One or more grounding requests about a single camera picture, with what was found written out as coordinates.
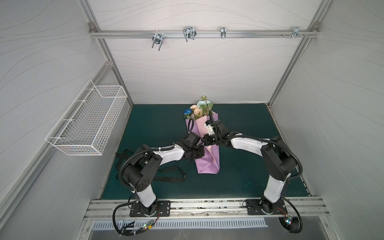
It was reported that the aluminium crossbar rail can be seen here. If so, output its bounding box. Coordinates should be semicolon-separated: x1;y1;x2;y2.
90;29;321;39

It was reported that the green table mat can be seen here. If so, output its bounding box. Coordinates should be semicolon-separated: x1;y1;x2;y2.
101;103;310;200

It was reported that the metal bolt clamp right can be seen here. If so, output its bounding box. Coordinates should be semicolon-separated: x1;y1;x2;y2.
282;27;309;39

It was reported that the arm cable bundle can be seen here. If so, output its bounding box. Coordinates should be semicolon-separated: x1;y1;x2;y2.
112;200;160;237
278;196;304;234

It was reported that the white wire basket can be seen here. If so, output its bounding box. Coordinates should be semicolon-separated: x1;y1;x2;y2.
45;80;128;156

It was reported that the metal U-bolt clamp left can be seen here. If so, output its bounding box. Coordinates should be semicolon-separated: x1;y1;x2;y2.
152;33;164;51

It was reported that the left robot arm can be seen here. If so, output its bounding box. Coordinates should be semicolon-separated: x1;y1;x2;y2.
118;133;205;208

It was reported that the metal bracket clamp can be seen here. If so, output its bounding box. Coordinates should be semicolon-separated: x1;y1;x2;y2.
221;27;227;39

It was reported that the peach fake flower stem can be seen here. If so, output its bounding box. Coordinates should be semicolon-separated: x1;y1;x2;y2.
190;105;204;120

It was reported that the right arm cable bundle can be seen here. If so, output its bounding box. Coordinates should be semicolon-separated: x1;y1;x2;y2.
278;196;304;234

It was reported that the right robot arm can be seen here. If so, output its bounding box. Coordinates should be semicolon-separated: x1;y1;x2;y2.
203;120;303;205

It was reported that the black ribbon strap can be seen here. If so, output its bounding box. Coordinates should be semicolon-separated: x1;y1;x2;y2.
115;148;187;183

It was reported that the metal U-bolt clamp middle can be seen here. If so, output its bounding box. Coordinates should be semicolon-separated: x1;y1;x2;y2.
183;27;197;42

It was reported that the metal u-bolt clamp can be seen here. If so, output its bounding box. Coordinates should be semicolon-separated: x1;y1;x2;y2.
152;33;164;51
183;27;197;42

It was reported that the blue fake flower stem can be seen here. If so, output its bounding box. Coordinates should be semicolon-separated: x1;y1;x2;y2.
183;109;193;119

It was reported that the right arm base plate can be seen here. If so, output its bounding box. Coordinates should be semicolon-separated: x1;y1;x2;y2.
243;198;288;216

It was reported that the mint fake flower stem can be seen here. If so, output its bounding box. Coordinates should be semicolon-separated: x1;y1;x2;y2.
197;95;214;116

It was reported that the white vent grille strip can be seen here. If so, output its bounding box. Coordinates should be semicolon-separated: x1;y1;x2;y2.
92;218;268;231

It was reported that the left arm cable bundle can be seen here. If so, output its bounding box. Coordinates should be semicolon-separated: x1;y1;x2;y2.
112;200;160;237

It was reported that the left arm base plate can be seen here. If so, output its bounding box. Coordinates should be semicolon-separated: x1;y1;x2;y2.
130;200;171;217

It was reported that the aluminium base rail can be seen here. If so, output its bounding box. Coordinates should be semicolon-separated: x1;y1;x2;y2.
83;196;330;220

